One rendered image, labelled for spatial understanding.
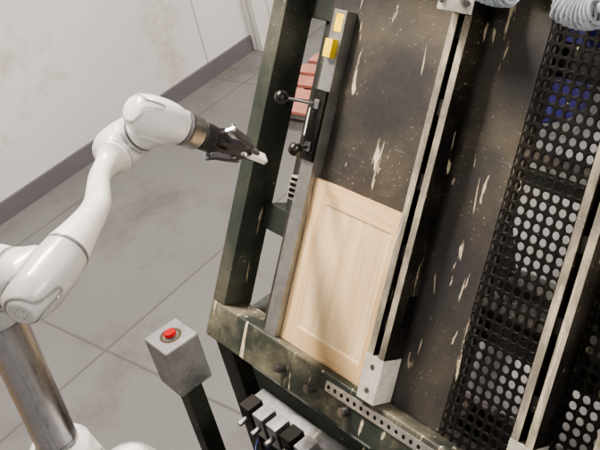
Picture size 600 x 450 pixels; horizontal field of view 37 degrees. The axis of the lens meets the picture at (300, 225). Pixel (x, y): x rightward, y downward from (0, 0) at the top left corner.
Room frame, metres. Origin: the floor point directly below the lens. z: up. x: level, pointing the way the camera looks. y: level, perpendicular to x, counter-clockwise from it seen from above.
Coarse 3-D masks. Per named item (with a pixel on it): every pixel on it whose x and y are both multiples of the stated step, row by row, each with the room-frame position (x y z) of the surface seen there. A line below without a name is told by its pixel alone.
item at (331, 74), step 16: (352, 16) 2.27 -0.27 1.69; (336, 32) 2.27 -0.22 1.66; (352, 32) 2.27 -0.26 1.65; (336, 64) 2.22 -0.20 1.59; (320, 80) 2.25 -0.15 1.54; (336, 80) 2.22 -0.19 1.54; (336, 96) 2.21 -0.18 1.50; (320, 144) 2.16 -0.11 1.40; (304, 160) 2.17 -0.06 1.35; (320, 160) 2.16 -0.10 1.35; (304, 176) 2.15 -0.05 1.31; (320, 176) 2.15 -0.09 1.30; (304, 192) 2.13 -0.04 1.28; (304, 208) 2.11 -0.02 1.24; (288, 224) 2.12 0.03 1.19; (304, 224) 2.10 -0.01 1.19; (288, 240) 2.10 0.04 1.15; (288, 256) 2.08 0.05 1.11; (288, 272) 2.05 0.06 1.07; (288, 288) 2.04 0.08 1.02; (272, 304) 2.05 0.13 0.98; (272, 320) 2.02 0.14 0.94
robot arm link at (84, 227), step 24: (120, 120) 2.04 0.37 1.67; (96, 144) 2.00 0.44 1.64; (120, 144) 1.98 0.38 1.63; (96, 168) 1.91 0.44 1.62; (120, 168) 1.96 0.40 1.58; (96, 192) 1.72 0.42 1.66; (72, 216) 1.63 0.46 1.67; (96, 216) 1.64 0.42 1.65; (72, 240) 1.55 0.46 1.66; (96, 240) 1.61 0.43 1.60
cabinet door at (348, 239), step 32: (320, 192) 2.11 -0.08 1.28; (352, 192) 2.03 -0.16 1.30; (320, 224) 2.06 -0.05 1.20; (352, 224) 1.98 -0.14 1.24; (384, 224) 1.89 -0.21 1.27; (320, 256) 2.02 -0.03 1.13; (352, 256) 1.93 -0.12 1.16; (384, 256) 1.85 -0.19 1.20; (320, 288) 1.97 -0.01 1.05; (352, 288) 1.88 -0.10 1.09; (288, 320) 2.00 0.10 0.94; (320, 320) 1.92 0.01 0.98; (352, 320) 1.84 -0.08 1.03; (320, 352) 1.87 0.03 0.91; (352, 352) 1.79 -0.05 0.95
